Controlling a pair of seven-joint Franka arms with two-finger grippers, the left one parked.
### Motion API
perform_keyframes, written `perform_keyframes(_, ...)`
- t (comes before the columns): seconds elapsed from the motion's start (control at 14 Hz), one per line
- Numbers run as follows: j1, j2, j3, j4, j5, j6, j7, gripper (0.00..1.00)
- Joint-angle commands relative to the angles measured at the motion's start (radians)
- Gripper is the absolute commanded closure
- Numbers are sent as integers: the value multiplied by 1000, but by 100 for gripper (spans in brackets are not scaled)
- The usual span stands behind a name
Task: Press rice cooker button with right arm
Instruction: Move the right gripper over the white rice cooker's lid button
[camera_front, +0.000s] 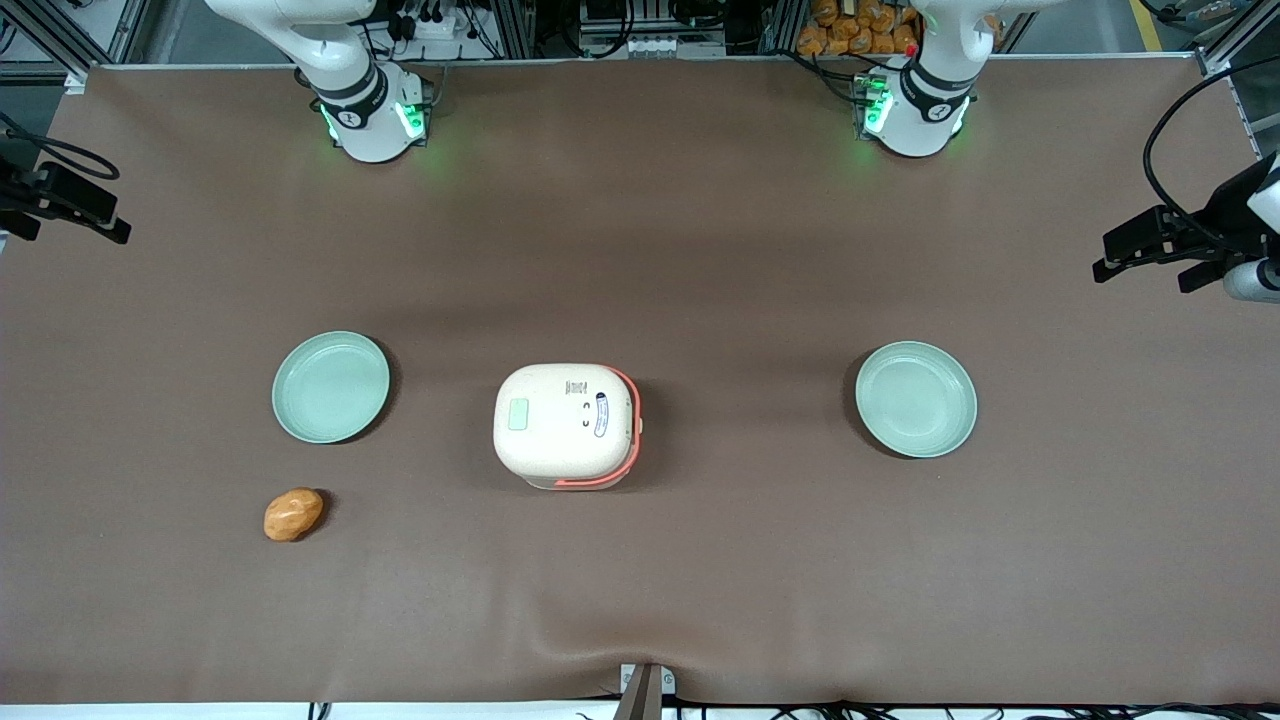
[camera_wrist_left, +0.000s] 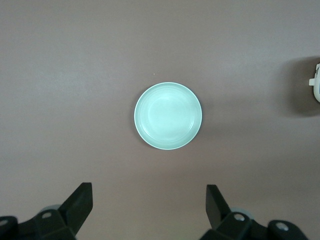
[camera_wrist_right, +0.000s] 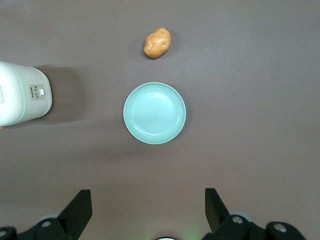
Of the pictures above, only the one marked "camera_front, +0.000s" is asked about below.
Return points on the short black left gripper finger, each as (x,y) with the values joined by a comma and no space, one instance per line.
(1208,274)

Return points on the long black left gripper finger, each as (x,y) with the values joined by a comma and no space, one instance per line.
(1150,235)

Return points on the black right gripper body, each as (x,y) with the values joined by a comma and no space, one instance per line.
(22,190)

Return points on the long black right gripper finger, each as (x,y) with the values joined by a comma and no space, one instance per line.
(80,200)

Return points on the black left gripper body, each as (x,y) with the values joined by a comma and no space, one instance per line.
(1222,208)

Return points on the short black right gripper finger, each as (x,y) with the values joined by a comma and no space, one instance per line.
(20,224)

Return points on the cream rice cooker orange trim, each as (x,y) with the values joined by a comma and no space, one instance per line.
(555,425)

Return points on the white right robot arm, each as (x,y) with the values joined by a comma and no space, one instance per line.
(350,90)

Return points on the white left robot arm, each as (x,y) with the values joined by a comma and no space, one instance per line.
(925,110)

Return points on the light green round plate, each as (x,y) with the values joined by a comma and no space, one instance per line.
(916,400)
(331,387)

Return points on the bag of orange bread rolls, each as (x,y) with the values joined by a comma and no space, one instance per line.
(855,30)

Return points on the orange-brown bread roll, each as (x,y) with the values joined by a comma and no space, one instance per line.
(293,514)

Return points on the white power strip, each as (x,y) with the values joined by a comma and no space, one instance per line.
(432,22)

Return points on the brown table cloth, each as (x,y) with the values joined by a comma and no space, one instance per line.
(700,250)

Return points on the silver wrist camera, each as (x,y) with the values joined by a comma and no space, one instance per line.
(1255,282)

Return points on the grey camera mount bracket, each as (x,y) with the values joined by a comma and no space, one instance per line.
(642,692)

